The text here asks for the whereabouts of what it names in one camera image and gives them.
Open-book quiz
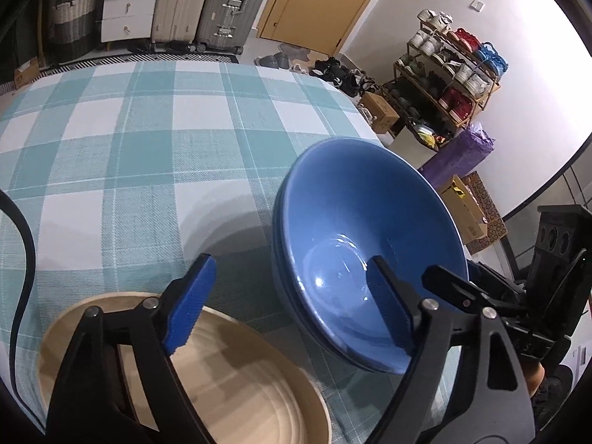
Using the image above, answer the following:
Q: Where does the large blue bowl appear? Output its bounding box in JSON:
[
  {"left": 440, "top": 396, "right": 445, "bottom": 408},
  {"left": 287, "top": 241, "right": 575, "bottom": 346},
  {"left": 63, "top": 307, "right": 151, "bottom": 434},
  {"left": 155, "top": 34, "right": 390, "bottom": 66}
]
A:
[{"left": 271, "top": 137, "right": 468, "bottom": 374}]

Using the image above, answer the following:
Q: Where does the person's right hand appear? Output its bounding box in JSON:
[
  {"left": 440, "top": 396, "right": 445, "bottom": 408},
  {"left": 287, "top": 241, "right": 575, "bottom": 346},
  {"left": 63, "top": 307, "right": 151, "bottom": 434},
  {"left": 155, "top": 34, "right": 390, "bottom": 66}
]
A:
[{"left": 520, "top": 357, "right": 545, "bottom": 397}]

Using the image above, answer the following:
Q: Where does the large cardboard box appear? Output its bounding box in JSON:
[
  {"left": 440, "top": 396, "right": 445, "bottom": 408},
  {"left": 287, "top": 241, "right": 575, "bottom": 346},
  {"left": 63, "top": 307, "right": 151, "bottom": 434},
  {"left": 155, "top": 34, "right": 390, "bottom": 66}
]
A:
[{"left": 438, "top": 175, "right": 488, "bottom": 245}]

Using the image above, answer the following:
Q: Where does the beige ceramic plate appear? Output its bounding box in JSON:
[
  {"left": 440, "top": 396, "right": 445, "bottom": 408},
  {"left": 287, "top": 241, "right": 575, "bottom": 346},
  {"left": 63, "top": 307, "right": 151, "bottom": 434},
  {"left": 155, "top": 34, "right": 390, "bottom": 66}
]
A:
[{"left": 37, "top": 292, "right": 332, "bottom": 443}]

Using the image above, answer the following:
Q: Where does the purple plastic bag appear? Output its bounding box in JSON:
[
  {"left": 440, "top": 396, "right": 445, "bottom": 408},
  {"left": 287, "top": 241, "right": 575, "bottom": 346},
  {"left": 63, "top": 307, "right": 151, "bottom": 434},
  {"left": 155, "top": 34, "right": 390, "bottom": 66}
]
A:
[{"left": 418, "top": 121, "right": 495, "bottom": 189}]

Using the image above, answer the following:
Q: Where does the white trash bin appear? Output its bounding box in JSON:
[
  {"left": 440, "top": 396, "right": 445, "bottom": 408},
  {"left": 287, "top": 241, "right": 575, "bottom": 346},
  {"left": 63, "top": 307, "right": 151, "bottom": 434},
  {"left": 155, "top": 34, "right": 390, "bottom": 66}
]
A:
[{"left": 388, "top": 127, "right": 437, "bottom": 165}]

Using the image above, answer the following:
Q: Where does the teal checkered tablecloth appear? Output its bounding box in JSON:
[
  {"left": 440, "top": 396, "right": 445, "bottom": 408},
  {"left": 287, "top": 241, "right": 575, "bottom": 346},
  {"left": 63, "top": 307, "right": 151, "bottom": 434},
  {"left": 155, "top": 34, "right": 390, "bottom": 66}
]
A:
[{"left": 1, "top": 61, "right": 396, "bottom": 443}]

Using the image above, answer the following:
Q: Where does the small cardboard box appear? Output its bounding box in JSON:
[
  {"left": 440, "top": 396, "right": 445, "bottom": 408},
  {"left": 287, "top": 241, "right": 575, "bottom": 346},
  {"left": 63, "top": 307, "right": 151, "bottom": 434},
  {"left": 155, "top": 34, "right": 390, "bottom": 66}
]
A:
[{"left": 357, "top": 92, "right": 399, "bottom": 134}]

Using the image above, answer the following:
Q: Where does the wooden shoe rack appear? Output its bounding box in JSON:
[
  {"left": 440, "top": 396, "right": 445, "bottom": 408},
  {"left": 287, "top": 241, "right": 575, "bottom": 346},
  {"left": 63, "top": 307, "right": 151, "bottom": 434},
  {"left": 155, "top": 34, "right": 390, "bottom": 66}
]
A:
[{"left": 381, "top": 8, "right": 509, "bottom": 151}]

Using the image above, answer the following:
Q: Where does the grey slipper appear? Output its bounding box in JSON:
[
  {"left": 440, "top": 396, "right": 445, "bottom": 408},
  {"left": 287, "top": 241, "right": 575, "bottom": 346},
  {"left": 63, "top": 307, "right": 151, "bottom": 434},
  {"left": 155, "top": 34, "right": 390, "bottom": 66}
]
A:
[{"left": 254, "top": 52, "right": 291, "bottom": 70}]

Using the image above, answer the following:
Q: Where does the woven laundry basket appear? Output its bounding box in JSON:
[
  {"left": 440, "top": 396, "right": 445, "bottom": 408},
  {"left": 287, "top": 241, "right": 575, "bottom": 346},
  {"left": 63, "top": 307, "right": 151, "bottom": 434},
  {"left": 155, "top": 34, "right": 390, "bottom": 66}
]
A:
[{"left": 49, "top": 0, "right": 96, "bottom": 63}]

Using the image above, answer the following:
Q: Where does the wooden door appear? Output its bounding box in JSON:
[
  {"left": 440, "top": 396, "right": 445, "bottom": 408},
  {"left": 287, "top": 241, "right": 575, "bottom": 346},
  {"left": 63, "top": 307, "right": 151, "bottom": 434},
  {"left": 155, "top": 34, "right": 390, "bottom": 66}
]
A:
[{"left": 257, "top": 0, "right": 371, "bottom": 55}]

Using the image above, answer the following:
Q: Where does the white drawer dresser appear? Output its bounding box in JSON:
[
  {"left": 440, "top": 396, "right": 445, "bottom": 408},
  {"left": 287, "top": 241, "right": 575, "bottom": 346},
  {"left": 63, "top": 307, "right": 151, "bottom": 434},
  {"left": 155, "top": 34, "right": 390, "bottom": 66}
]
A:
[{"left": 32, "top": 0, "right": 166, "bottom": 46}]

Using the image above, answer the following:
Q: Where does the silver hard suitcase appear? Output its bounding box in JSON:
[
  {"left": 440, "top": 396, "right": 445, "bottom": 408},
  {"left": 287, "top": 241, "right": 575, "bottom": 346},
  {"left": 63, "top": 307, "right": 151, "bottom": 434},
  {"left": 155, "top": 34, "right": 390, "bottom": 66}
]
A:
[{"left": 194, "top": 0, "right": 263, "bottom": 55}]

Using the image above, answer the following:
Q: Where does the beige hard suitcase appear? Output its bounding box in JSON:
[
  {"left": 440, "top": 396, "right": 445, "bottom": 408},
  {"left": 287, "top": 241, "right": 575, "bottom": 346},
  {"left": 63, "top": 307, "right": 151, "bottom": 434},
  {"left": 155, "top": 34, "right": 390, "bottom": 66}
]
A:
[{"left": 151, "top": 0, "right": 205, "bottom": 43}]

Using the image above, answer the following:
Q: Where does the black cable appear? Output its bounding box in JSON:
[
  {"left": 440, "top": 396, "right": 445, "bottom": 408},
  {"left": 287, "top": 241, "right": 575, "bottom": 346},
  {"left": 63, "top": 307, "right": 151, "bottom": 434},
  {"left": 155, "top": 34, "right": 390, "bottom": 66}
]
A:
[{"left": 0, "top": 188, "right": 47, "bottom": 431}]

